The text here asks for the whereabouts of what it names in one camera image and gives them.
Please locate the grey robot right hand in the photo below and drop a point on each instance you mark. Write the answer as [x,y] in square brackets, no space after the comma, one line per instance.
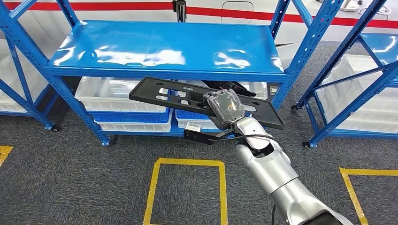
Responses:
[225,108]

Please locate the black plastic panel part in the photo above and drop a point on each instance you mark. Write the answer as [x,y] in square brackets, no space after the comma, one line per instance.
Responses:
[149,90]

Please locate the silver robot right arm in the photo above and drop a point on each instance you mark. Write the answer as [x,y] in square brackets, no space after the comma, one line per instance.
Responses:
[270,174]

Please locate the black elongated part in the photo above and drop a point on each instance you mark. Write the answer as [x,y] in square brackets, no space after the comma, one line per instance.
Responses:
[230,85]

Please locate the blue steel shelf rack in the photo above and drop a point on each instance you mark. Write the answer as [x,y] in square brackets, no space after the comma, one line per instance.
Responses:
[37,115]
[341,46]
[155,40]

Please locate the blue plastic bin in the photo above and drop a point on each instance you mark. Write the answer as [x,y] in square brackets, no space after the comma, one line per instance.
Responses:
[124,116]
[189,115]

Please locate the white floor socket box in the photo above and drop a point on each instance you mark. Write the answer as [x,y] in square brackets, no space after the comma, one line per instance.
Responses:
[273,90]

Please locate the yellow floor tape square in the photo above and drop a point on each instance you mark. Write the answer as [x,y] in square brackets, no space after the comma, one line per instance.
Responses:
[373,172]
[186,162]
[4,150]

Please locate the grey round metal base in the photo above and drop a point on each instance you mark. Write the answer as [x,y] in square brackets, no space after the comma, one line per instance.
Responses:
[349,6]

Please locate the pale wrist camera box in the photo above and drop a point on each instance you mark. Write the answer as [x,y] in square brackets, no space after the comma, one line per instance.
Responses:
[193,126]

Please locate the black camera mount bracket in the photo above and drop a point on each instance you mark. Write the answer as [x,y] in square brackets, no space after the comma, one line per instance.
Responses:
[199,137]

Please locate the chrome black stanchion post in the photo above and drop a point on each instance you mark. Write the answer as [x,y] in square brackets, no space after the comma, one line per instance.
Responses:
[179,11]

